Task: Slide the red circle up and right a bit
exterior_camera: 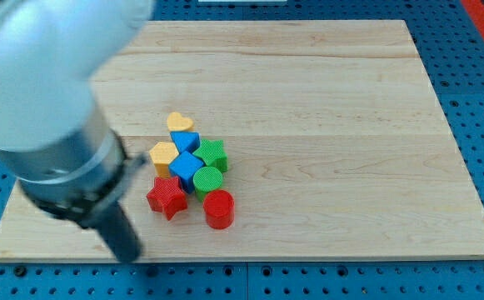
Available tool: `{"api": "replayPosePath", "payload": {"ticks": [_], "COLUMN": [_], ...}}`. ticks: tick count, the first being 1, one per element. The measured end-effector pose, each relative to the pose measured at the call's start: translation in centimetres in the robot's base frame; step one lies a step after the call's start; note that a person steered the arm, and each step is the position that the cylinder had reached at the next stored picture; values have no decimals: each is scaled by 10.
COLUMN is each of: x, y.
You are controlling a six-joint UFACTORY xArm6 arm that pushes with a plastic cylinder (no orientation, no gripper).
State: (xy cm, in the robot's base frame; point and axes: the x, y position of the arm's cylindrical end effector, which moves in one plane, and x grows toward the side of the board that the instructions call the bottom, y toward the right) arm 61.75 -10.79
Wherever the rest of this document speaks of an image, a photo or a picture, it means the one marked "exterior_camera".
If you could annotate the green cylinder block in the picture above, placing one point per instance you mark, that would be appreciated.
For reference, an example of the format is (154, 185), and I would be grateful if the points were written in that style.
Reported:
(206, 180)

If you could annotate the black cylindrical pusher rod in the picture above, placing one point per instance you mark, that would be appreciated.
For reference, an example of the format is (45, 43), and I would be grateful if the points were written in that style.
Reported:
(118, 234)

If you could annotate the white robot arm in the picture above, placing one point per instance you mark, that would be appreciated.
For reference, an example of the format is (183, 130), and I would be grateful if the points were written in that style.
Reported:
(53, 136)

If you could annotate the blue triangle block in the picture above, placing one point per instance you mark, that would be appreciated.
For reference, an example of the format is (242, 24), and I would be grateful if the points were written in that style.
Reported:
(186, 141)

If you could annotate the blue cube block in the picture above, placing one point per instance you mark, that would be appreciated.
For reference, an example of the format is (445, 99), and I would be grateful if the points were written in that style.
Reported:
(185, 166)

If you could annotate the yellow heart block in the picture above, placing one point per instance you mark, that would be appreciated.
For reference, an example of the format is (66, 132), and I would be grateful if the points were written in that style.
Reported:
(176, 122)

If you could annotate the green star block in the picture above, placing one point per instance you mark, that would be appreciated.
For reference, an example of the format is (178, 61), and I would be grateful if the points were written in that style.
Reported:
(213, 154)

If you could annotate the red cylinder block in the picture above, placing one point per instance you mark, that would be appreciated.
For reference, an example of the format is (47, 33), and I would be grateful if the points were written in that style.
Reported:
(219, 208)

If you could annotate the red star block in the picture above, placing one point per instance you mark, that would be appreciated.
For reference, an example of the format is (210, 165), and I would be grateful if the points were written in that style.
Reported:
(167, 196)

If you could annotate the wooden board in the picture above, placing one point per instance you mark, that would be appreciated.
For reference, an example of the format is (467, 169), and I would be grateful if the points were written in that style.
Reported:
(338, 148)

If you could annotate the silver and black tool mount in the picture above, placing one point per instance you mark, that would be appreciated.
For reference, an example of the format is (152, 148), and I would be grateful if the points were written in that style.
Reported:
(81, 176)

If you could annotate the yellow pentagon block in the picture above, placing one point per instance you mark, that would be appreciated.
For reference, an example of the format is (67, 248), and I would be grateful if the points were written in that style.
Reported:
(162, 154)

